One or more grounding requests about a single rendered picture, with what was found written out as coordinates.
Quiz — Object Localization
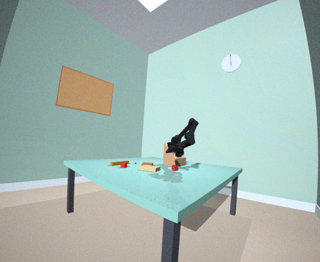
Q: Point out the orange long bar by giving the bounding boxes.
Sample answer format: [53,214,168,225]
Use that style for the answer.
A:
[110,160,129,166]

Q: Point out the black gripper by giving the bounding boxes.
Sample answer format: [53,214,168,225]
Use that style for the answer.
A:
[166,142,185,156]

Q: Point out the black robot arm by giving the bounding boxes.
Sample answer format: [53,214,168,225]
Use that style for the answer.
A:
[171,118,199,158]

